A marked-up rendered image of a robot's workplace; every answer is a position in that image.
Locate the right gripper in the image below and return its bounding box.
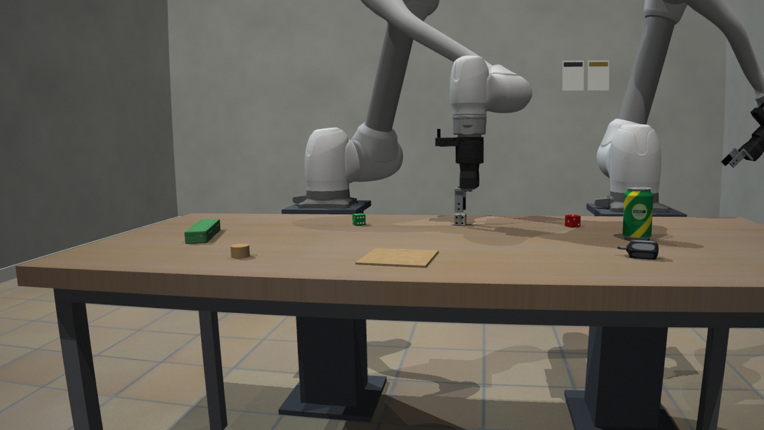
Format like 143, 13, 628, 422
435, 114, 486, 213

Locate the tan short cylinder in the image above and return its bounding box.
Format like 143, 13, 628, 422
230, 244, 250, 259

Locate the green rounded box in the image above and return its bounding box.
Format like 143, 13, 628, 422
184, 219, 220, 244

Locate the green soda can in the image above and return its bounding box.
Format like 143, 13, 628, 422
623, 187, 654, 240

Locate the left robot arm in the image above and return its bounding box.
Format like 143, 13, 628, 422
594, 0, 764, 213

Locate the red die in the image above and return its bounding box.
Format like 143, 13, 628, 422
565, 214, 581, 228

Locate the green die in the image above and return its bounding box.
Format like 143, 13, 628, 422
352, 213, 366, 226

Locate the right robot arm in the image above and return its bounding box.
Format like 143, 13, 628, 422
292, 0, 532, 208

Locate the tan mat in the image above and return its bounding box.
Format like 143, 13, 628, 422
355, 248, 438, 268

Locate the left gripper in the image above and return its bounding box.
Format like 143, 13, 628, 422
721, 103, 764, 168

